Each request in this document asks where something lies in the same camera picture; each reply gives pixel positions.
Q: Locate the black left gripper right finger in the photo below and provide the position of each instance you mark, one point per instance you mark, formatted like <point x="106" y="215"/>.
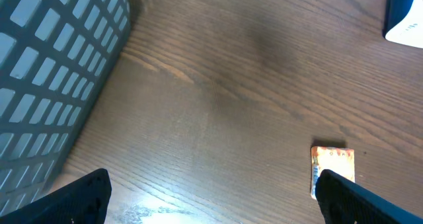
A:
<point x="343" y="201"/>

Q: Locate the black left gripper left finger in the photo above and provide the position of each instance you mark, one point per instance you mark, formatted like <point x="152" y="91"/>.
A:
<point x="82" y="201"/>

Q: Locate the small orange snack box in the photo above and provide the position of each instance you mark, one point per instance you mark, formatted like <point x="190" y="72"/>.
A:
<point x="341" y="161"/>

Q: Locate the grey plastic basket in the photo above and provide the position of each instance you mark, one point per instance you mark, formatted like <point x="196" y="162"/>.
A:
<point x="55" y="58"/>

